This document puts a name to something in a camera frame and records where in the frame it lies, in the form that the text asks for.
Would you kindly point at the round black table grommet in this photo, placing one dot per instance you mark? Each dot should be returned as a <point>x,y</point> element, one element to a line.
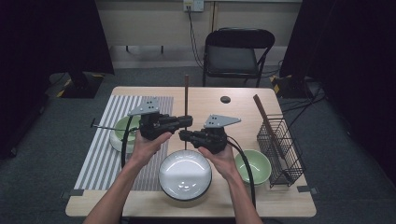
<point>225,99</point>

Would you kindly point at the person's left hand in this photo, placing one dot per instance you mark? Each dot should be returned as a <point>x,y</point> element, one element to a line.
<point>143,152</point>

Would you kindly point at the short black strip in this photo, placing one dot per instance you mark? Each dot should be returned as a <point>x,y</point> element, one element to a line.
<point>93,120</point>

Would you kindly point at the person's right hand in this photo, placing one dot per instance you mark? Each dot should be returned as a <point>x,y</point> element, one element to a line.
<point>224,163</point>

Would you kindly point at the metal spoon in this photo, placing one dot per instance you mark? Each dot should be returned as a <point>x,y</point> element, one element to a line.
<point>109,127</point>

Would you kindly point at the brown wooden chopstick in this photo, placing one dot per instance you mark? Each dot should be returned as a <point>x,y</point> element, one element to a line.
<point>186,93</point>
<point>262,108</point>

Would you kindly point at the green ceramic bowl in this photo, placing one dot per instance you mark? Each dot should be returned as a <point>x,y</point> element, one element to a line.
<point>262,184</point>
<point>258,161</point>
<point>120,132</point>

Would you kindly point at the black stand base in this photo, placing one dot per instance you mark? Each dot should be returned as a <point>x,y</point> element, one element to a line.
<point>79,87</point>
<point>292,88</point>

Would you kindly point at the grey striped placemat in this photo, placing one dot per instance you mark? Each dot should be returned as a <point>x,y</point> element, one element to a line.
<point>149,105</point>

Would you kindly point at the white plate black rim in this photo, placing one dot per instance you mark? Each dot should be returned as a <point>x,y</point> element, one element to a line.
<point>185,174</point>
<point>115,143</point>

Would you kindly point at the black curtain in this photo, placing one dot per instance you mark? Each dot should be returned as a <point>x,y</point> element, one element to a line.
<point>358,46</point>
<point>46,37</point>

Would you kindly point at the black folding chair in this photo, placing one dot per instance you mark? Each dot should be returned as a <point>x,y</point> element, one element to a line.
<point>236,39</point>

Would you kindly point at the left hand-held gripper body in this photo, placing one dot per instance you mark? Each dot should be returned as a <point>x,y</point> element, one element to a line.
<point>149,124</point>

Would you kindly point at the grey tape piece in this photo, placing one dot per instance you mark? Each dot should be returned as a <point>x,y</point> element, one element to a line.
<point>306,189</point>
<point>71,193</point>

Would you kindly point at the white wall socket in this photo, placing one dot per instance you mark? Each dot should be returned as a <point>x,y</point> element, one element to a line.
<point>193,4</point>

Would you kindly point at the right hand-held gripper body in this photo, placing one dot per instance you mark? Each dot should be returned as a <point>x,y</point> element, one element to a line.
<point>213,140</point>

